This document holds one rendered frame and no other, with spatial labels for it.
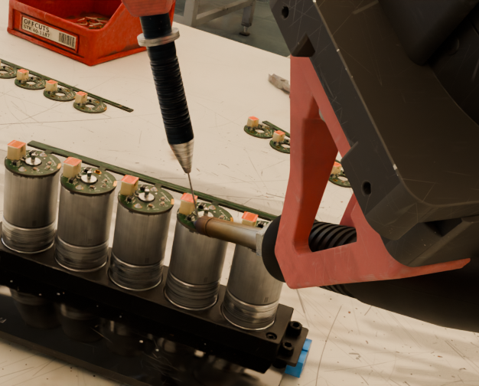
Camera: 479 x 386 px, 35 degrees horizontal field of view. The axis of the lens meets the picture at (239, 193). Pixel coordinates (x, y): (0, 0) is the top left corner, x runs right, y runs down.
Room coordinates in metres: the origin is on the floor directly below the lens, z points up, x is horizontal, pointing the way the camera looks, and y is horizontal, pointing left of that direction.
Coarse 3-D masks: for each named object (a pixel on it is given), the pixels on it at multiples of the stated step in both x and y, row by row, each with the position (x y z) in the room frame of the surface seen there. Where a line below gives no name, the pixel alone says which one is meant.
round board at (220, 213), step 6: (198, 204) 0.29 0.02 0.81; (204, 204) 0.29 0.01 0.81; (210, 204) 0.30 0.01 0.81; (198, 210) 0.29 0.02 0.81; (210, 210) 0.29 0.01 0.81; (216, 210) 0.29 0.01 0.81; (222, 210) 0.29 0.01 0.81; (180, 216) 0.28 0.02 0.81; (186, 216) 0.28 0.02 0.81; (192, 216) 0.28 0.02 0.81; (216, 216) 0.29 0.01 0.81; (222, 216) 0.29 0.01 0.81; (228, 216) 0.29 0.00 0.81; (180, 222) 0.28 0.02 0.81; (186, 222) 0.28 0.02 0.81; (192, 228) 0.27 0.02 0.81
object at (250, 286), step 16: (240, 256) 0.27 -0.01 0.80; (256, 256) 0.27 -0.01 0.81; (240, 272) 0.27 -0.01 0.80; (256, 272) 0.27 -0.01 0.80; (240, 288) 0.27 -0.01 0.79; (256, 288) 0.27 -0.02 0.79; (272, 288) 0.27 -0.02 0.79; (224, 304) 0.28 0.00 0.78; (240, 304) 0.27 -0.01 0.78; (256, 304) 0.27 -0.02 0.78; (272, 304) 0.27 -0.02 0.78; (240, 320) 0.27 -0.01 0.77; (256, 320) 0.27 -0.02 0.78; (272, 320) 0.28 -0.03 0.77
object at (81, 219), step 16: (64, 192) 0.29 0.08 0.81; (112, 192) 0.29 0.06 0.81; (64, 208) 0.29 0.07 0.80; (80, 208) 0.28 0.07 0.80; (96, 208) 0.29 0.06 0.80; (64, 224) 0.29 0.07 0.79; (80, 224) 0.28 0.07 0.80; (96, 224) 0.29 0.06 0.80; (64, 240) 0.29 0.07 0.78; (80, 240) 0.28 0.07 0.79; (96, 240) 0.29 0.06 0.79; (64, 256) 0.29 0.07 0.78; (80, 256) 0.28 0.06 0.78; (96, 256) 0.29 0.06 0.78
